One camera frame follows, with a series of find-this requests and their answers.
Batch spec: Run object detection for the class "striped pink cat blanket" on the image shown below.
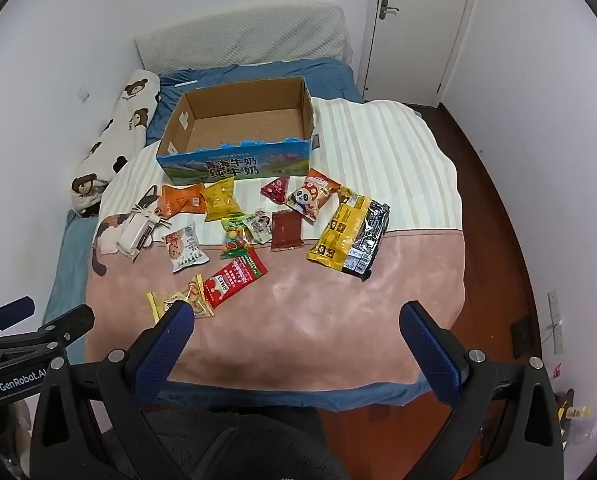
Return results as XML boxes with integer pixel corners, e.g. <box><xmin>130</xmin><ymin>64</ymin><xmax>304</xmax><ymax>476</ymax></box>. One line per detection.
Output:
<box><xmin>86</xmin><ymin>96</ymin><xmax>466</xmax><ymax>393</ymax></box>

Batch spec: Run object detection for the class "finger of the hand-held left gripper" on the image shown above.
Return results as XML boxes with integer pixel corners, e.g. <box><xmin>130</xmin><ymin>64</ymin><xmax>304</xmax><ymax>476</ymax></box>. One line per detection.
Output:
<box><xmin>0</xmin><ymin>306</ymin><xmax>96</xmax><ymax>357</ymax></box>
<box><xmin>0</xmin><ymin>296</ymin><xmax>36</xmax><ymax>337</ymax></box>

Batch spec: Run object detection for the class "small white cartoon packet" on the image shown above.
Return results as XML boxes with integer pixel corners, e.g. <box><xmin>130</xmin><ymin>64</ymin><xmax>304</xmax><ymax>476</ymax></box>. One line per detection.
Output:
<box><xmin>243</xmin><ymin>210</ymin><xmax>274</xmax><ymax>245</ymax></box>

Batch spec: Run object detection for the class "orange panda snack packet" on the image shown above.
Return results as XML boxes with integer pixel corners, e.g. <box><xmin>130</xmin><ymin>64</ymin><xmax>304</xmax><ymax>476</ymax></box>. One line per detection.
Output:
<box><xmin>285</xmin><ymin>168</ymin><xmax>340</xmax><ymax>222</ymax></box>

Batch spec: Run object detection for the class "red triangular snack packet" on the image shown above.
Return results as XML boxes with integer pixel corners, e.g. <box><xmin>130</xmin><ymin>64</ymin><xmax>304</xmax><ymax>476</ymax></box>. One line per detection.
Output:
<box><xmin>260</xmin><ymin>176</ymin><xmax>290</xmax><ymax>204</ymax></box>

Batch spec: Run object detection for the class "white door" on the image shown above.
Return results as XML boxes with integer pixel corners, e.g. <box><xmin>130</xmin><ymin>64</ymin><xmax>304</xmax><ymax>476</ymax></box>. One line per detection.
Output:
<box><xmin>363</xmin><ymin>0</ymin><xmax>479</xmax><ymax>106</ymax></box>

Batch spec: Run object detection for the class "blue printed cardboard box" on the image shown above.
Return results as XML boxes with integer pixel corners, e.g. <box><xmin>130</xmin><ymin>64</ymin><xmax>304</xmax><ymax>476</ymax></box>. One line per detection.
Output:
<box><xmin>156</xmin><ymin>76</ymin><xmax>313</xmax><ymax>188</ymax></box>

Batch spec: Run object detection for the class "green candy packet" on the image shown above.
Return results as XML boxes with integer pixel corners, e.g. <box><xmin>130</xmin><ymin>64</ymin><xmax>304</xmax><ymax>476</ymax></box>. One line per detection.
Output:
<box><xmin>220</xmin><ymin>215</ymin><xmax>256</xmax><ymax>261</ymax></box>

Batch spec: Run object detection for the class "white wall outlet strip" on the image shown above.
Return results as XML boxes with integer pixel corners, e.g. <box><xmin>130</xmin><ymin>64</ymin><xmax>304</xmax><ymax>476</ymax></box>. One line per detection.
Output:
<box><xmin>548</xmin><ymin>290</ymin><xmax>565</xmax><ymax>356</ymax></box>

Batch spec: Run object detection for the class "yellow nut snack packet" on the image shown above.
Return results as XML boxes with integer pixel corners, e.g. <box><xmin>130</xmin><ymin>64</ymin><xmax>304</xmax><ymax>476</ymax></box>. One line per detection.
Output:
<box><xmin>147</xmin><ymin>275</ymin><xmax>215</xmax><ymax>322</ymax></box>

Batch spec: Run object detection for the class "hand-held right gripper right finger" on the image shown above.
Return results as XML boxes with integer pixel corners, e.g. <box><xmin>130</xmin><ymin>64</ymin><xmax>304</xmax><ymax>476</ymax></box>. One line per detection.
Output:
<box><xmin>399</xmin><ymin>301</ymin><xmax>564</xmax><ymax>480</ymax></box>

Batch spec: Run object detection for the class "red tomato print packet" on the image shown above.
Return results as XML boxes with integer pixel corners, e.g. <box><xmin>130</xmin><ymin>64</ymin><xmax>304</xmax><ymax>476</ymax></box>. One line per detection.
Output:
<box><xmin>202</xmin><ymin>248</ymin><xmax>268</xmax><ymax>309</ymax></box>

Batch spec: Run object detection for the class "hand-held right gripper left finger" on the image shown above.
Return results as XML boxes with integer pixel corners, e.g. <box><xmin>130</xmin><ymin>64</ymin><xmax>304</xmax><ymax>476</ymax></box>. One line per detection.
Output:
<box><xmin>30</xmin><ymin>300</ymin><xmax>196</xmax><ymax>480</ymax></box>

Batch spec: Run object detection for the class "bear print long pillow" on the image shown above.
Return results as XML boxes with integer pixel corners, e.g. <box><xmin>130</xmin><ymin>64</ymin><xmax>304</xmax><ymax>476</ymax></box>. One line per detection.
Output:
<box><xmin>71</xmin><ymin>69</ymin><xmax>162</xmax><ymax>218</ymax></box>

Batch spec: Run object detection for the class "dark red flat packet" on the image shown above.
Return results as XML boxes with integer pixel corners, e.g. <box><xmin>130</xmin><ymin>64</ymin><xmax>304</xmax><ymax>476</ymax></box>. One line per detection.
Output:
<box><xmin>270</xmin><ymin>210</ymin><xmax>305</xmax><ymax>251</ymax></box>

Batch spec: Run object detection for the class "grey textured pillow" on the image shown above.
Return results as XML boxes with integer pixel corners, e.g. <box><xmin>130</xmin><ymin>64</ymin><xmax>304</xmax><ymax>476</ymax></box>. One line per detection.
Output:
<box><xmin>133</xmin><ymin>4</ymin><xmax>353</xmax><ymax>72</ymax></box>

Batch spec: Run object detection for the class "large yellow black snack packet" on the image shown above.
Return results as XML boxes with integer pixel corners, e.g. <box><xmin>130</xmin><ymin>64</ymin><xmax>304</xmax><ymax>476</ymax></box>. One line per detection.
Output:
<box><xmin>306</xmin><ymin>186</ymin><xmax>391</xmax><ymax>281</ymax></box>

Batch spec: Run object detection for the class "white brown striped packet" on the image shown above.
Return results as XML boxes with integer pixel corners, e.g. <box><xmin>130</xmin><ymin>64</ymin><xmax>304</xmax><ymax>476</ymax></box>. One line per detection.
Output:
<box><xmin>116</xmin><ymin>214</ymin><xmax>155</xmax><ymax>261</ymax></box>

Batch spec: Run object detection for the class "white cookie snack packet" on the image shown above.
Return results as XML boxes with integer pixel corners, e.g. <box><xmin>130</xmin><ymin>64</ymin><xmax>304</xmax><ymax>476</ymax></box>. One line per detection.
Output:
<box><xmin>162</xmin><ymin>222</ymin><xmax>210</xmax><ymax>273</ymax></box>

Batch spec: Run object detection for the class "black floor box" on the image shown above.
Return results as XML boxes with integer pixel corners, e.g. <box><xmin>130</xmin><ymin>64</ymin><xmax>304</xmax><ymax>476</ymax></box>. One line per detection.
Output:
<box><xmin>510</xmin><ymin>316</ymin><xmax>530</xmax><ymax>359</ymax></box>

